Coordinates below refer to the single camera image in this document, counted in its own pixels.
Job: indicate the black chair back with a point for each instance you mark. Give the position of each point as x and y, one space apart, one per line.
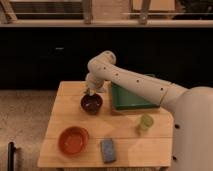
11 152

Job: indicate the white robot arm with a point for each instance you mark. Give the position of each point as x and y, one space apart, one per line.
192 109

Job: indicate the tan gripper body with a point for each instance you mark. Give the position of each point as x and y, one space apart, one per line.
89 91

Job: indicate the blue grey sponge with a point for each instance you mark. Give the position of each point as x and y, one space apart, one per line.
108 150

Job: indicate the green plastic tray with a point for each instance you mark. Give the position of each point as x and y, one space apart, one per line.
122 99

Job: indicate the wooden table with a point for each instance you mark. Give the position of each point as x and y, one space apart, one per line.
134 148

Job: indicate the green cup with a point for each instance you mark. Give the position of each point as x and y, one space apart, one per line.
146 122

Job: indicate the dark purple bowl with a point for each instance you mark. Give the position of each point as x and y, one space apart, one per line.
91 104

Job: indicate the wooden railing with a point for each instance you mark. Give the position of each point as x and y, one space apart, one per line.
106 13

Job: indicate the orange bowl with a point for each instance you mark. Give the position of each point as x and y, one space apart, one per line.
72 141

